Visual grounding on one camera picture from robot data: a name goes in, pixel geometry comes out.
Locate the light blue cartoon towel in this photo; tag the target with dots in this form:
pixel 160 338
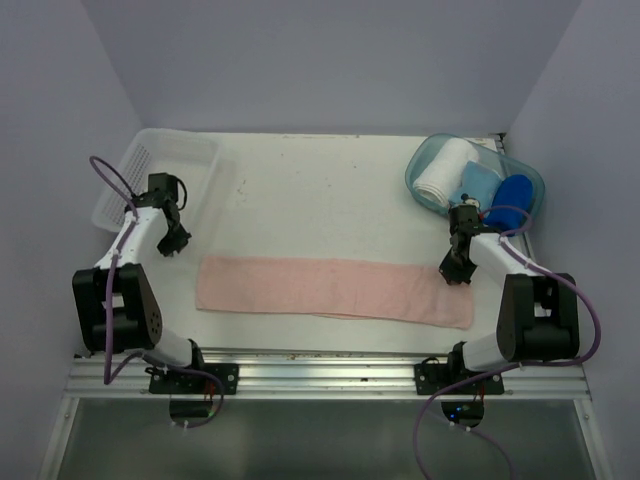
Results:
pixel 478 183

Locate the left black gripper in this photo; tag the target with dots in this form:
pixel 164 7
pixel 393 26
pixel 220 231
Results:
pixel 167 248

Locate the white rolled towel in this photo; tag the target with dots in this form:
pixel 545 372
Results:
pixel 438 168

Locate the pink towel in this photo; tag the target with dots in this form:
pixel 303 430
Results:
pixel 336 288

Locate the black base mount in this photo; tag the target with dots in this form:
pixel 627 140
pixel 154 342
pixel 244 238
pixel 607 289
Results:
pixel 437 373
pixel 213 378

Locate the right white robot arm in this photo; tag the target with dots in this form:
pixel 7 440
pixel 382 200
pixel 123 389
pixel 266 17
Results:
pixel 538 314

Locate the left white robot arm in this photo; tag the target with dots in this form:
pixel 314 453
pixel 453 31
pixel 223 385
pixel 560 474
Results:
pixel 117 309

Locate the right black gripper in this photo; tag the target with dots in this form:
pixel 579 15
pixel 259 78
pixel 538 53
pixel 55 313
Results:
pixel 452 275

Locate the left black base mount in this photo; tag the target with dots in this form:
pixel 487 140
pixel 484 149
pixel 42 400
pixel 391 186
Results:
pixel 213 378

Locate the white plastic basket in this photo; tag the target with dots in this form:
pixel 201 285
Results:
pixel 192 157

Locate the aluminium rail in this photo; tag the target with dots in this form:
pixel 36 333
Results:
pixel 282 375

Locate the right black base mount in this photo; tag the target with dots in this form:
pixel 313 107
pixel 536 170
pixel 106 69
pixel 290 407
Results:
pixel 437 373

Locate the teal transparent plastic tub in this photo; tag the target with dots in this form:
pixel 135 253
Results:
pixel 500 163

